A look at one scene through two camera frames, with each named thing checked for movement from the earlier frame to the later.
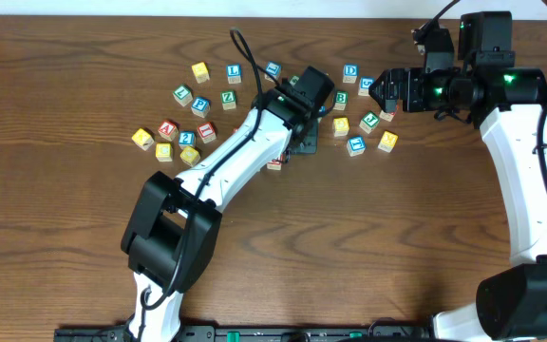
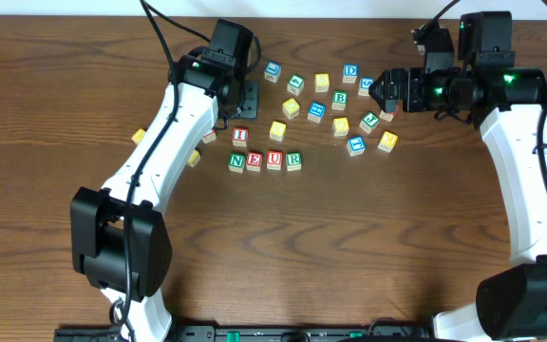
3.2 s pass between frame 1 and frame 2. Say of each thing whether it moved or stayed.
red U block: stayed
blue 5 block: stayed
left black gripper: moved
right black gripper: stayed
